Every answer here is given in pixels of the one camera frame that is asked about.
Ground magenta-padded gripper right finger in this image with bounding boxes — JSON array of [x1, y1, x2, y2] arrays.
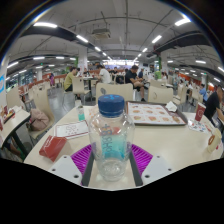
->
[[128, 143, 175, 187]]

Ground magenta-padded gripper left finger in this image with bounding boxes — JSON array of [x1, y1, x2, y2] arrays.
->
[[49, 143, 95, 187]]

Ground clear blue-capped water bottle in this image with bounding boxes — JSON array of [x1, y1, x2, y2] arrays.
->
[[88, 93, 136, 183]]

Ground red paper packet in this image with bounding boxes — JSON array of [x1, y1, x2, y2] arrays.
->
[[38, 134, 68, 163]]

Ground red white printed card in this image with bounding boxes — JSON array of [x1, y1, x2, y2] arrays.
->
[[54, 120, 90, 140]]

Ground brown food tray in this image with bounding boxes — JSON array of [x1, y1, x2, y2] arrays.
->
[[125, 100, 189, 127]]

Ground pink backpack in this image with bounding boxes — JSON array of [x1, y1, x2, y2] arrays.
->
[[28, 108, 50, 132]]

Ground small teal bottle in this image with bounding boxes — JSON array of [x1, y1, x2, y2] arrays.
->
[[76, 105, 86, 122]]

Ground white crumpled napkin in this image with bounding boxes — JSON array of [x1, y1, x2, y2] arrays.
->
[[165, 100, 179, 113]]

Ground neighbouring beige table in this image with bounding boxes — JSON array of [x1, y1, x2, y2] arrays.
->
[[0, 105, 32, 158]]

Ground red paper cup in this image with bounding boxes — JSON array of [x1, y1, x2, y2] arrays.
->
[[194, 101, 208, 122]]

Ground beige chair with hole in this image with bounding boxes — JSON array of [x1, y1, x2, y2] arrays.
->
[[147, 85, 174, 104], [95, 83, 134, 105]]

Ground beige chairs group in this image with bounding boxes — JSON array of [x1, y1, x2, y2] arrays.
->
[[6, 76, 201, 141]]

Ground person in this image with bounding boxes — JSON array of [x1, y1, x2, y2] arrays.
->
[[96, 64, 112, 84], [198, 83, 209, 103], [124, 64, 147, 101], [63, 66, 79, 93], [203, 84, 224, 126]]

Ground ceiling air conditioner unit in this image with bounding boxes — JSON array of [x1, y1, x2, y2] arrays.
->
[[91, 28, 112, 40]]

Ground ceiling lights group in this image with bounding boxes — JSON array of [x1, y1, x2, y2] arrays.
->
[[6, 13, 224, 83]]

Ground brown ring snack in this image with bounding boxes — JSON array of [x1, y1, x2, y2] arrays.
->
[[207, 134, 216, 146]]

